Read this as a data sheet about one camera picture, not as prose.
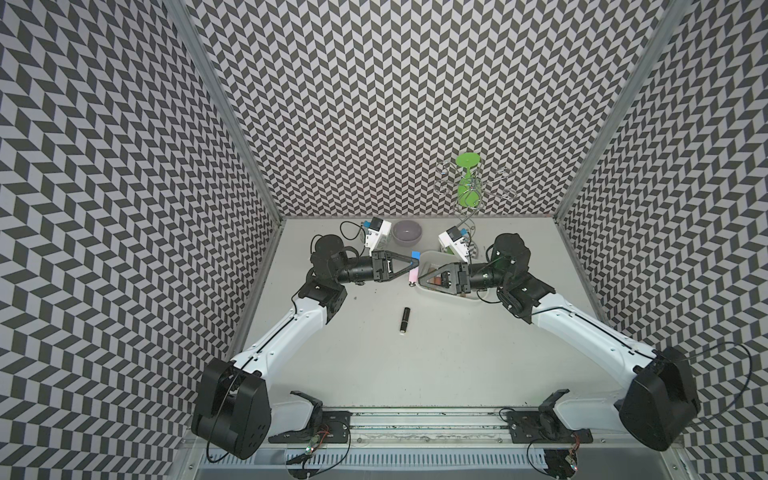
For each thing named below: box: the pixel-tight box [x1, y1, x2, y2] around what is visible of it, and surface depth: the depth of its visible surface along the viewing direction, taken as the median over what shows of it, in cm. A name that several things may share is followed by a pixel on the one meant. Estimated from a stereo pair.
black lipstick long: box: [400, 306, 411, 335], surface depth 93 cm
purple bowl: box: [392, 220, 423, 247], surface depth 110 cm
